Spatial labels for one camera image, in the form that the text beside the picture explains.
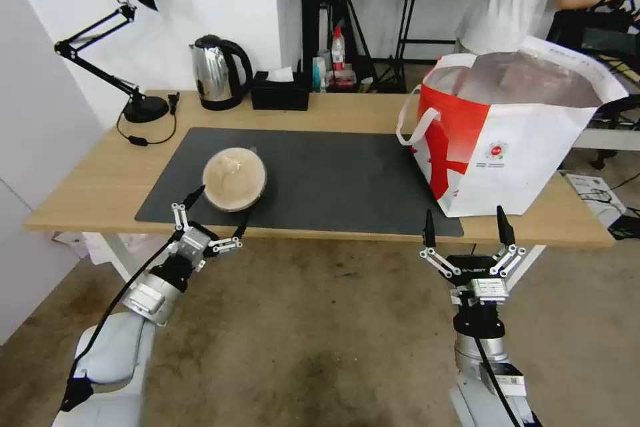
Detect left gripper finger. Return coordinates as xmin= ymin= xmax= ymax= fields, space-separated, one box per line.
xmin=171 ymin=185 xmax=207 ymax=234
xmin=207 ymin=210 xmax=252 ymax=256

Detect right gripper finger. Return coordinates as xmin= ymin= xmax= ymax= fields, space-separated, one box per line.
xmin=492 ymin=204 xmax=526 ymax=279
xmin=419 ymin=209 xmax=457 ymax=279

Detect brown lidded takeout bowl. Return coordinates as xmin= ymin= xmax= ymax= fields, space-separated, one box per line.
xmin=201 ymin=146 xmax=269 ymax=213

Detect white and red takeout bag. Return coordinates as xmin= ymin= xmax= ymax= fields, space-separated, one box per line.
xmin=396 ymin=35 xmax=629 ymax=219

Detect white table leg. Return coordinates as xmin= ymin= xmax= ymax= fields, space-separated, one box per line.
xmin=519 ymin=245 xmax=547 ymax=268
xmin=87 ymin=232 xmax=130 ymax=282

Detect printed white floor box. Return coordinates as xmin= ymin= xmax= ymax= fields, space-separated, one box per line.
xmin=562 ymin=172 xmax=629 ymax=229

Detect dark grey desk mat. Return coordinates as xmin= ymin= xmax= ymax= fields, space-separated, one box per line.
xmin=135 ymin=127 xmax=465 ymax=238

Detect pale papers under table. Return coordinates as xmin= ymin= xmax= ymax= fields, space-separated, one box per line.
xmin=49 ymin=232 xmax=171 ymax=262

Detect black desk lamp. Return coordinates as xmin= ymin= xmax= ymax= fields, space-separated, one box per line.
xmin=53 ymin=0 xmax=171 ymax=123

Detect steel electric kettle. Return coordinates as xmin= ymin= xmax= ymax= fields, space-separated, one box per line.
xmin=188 ymin=34 xmax=254 ymax=111

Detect black tissue box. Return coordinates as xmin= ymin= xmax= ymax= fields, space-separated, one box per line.
xmin=250 ymin=70 xmax=310 ymax=111

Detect small blue and white box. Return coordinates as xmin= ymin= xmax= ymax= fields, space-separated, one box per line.
xmin=312 ymin=56 xmax=329 ymax=93

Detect red-capped plastic bottle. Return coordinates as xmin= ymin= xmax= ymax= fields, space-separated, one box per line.
xmin=331 ymin=26 xmax=347 ymax=73

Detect black light stand tripod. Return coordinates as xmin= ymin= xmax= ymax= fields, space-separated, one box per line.
xmin=323 ymin=0 xmax=382 ymax=93

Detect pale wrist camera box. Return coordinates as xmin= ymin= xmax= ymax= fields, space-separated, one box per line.
xmin=177 ymin=228 xmax=211 ymax=269
xmin=469 ymin=279 xmax=511 ymax=306

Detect black lamp cable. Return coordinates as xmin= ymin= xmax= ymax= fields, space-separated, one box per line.
xmin=115 ymin=91 xmax=181 ymax=147

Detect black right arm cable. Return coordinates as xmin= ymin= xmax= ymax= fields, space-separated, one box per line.
xmin=472 ymin=334 xmax=521 ymax=427

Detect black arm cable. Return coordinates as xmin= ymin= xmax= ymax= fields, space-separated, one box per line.
xmin=59 ymin=236 xmax=183 ymax=413
xmin=472 ymin=334 xmax=521 ymax=427

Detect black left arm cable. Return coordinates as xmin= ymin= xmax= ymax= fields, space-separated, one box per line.
xmin=59 ymin=236 xmax=183 ymax=413

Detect black metal shelf frame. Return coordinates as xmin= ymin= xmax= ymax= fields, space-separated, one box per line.
xmin=299 ymin=0 xmax=332 ymax=93

